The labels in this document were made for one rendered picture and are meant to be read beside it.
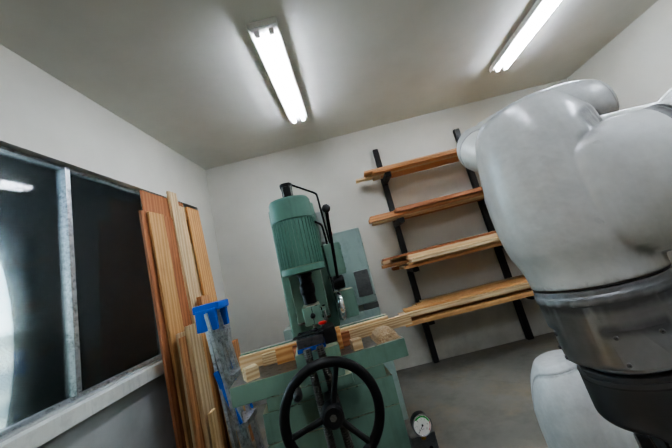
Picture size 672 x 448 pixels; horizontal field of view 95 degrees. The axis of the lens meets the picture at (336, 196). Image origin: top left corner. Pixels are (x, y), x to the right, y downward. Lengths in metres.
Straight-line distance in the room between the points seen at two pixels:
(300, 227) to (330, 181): 2.49
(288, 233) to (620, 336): 1.08
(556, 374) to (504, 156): 0.64
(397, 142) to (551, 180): 3.63
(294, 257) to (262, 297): 2.53
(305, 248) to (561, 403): 0.84
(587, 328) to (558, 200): 0.09
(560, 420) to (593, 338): 0.59
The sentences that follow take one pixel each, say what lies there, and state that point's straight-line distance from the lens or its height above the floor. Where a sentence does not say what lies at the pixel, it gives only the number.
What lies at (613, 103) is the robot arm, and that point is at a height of 1.37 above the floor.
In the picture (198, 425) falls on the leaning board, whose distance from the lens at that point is 2.61.
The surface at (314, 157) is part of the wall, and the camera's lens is 3.80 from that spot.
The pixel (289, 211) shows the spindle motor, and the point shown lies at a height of 1.44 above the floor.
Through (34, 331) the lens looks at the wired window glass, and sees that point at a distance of 2.18.
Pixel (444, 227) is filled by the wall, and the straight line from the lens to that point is 3.73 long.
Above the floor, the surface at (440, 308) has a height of 0.58.
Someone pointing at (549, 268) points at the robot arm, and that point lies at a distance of 0.28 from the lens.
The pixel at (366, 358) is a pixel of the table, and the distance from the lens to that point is 1.19.
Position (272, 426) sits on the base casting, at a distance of 1.23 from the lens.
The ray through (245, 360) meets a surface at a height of 0.93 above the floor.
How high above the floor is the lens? 1.19
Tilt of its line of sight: 12 degrees up
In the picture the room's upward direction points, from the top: 14 degrees counter-clockwise
